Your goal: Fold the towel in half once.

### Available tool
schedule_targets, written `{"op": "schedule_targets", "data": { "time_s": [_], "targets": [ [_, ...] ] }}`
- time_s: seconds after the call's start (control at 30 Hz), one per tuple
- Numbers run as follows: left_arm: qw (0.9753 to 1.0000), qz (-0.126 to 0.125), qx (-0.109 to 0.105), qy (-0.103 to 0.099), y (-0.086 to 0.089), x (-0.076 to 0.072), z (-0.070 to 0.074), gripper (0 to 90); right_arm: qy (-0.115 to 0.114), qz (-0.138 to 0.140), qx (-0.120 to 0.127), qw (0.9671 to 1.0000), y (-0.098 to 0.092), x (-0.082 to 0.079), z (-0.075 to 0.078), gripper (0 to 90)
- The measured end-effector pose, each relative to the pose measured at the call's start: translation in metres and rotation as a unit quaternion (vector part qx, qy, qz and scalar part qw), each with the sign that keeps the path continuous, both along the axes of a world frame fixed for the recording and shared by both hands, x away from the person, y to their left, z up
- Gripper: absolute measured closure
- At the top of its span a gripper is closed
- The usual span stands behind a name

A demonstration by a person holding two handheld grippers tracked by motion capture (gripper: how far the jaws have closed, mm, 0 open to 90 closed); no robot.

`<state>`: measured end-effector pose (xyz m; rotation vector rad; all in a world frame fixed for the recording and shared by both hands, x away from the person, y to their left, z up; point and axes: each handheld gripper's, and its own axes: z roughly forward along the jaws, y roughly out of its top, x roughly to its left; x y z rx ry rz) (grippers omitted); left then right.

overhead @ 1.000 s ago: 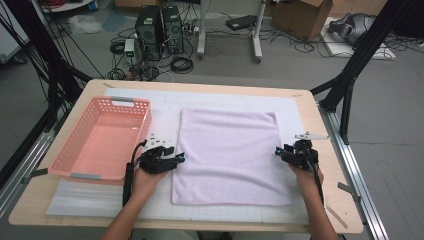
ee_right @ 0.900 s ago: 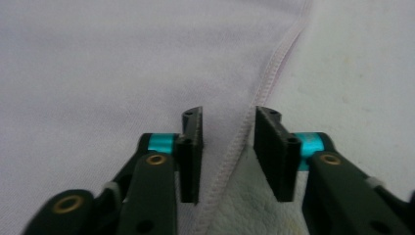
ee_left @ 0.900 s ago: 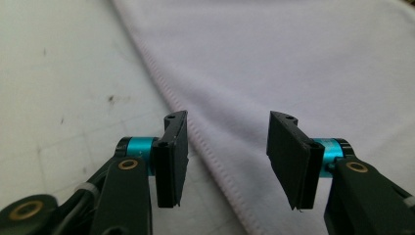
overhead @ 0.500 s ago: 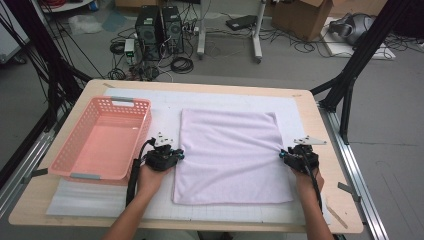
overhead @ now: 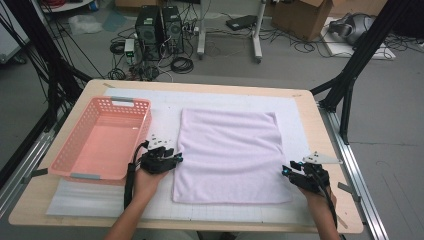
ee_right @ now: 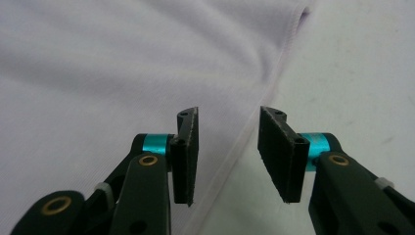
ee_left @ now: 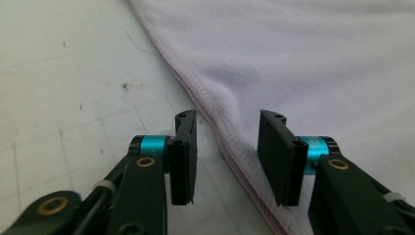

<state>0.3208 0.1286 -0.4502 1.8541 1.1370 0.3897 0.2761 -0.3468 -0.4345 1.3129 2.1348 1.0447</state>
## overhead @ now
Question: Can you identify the white device with green light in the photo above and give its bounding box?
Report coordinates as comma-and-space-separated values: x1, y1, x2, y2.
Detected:
123, 38, 136, 65

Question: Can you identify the grey rounded device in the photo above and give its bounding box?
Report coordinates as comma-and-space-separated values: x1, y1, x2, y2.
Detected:
328, 12, 376, 46

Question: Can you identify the large black computer tower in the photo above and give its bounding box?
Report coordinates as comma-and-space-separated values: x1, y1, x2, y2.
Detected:
134, 4, 164, 62

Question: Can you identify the white floor board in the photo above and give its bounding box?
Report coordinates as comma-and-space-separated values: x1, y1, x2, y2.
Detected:
321, 16, 397, 61

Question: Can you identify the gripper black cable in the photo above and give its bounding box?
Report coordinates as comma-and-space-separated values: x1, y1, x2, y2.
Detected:
306, 163, 338, 231
123, 140, 149, 211

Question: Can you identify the black flat box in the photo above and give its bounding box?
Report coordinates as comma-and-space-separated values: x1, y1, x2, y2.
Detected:
225, 14, 259, 32

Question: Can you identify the white metal stand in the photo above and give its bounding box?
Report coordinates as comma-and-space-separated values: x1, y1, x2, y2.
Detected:
196, 0, 268, 64

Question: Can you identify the black frame with cables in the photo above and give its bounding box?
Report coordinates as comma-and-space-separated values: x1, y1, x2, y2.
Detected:
0, 0, 93, 131

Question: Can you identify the person's right hand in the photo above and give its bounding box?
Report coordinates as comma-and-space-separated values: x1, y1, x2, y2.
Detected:
298, 186, 338, 214

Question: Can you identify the long aluminium rail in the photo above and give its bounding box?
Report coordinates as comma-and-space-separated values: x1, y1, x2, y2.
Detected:
318, 103, 391, 240

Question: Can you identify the person's left hand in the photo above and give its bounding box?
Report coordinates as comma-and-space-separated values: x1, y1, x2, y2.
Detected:
133, 168, 169, 203

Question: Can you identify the white cabinet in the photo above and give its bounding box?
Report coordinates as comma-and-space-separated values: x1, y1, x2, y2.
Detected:
0, 3, 31, 64

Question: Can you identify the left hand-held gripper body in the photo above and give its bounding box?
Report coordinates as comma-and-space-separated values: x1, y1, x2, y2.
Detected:
140, 134, 176, 175

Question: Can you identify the brown cardboard box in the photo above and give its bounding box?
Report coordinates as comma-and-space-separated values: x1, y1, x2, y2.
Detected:
271, 0, 334, 42

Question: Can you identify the thin wooden stick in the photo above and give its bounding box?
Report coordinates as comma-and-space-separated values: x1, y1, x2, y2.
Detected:
335, 214, 349, 230

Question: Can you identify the lavender printed towel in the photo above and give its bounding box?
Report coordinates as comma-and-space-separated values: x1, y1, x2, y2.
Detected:
172, 107, 294, 205

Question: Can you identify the aluminium rail with bracket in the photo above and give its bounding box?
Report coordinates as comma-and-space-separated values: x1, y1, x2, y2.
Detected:
0, 128, 56, 218

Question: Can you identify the pink plastic basket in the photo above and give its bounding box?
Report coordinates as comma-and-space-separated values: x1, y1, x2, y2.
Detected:
48, 95, 153, 187

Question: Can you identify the slim black computer tower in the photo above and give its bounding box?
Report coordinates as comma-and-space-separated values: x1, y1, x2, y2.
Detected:
161, 5, 185, 55

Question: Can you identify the coiled black cable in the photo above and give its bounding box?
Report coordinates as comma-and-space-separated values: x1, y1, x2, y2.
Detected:
170, 56, 195, 75

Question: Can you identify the white grid mat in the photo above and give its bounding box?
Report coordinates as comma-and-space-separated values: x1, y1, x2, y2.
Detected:
46, 87, 333, 225

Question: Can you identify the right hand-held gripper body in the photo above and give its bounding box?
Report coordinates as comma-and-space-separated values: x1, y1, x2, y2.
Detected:
289, 151, 344, 194

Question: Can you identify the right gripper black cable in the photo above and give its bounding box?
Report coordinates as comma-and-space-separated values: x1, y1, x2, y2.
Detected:
306, 163, 338, 231

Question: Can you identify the grey metal bracket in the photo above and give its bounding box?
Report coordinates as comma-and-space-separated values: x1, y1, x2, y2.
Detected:
337, 181, 362, 203

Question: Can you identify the black metal frame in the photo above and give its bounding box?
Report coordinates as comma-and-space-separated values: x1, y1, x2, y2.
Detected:
309, 0, 414, 146

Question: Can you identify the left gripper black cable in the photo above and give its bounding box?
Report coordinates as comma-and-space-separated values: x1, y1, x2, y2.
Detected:
123, 140, 149, 211

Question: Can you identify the clear plastic bag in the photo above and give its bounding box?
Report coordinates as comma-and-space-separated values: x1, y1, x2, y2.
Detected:
68, 13, 103, 36

